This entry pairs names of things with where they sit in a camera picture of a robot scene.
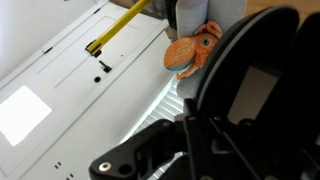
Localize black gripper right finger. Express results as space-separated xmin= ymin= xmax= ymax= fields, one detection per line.
xmin=209 ymin=114 xmax=320 ymax=180

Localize small black hook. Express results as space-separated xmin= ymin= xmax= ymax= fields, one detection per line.
xmin=98 ymin=60 xmax=113 ymax=74

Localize white panel door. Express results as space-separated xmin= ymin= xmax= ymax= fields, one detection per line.
xmin=0 ymin=0 xmax=183 ymax=180

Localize yellow bar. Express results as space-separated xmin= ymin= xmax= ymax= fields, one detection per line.
xmin=84 ymin=0 xmax=154 ymax=58

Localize white window blinds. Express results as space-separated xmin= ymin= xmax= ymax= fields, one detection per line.
xmin=119 ymin=75 xmax=188 ymax=180

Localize orange octopus plush toy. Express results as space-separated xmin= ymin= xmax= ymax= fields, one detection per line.
xmin=163 ymin=20 xmax=223 ymax=81

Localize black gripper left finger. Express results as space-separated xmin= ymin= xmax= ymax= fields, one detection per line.
xmin=88 ymin=98 xmax=218 ymax=180

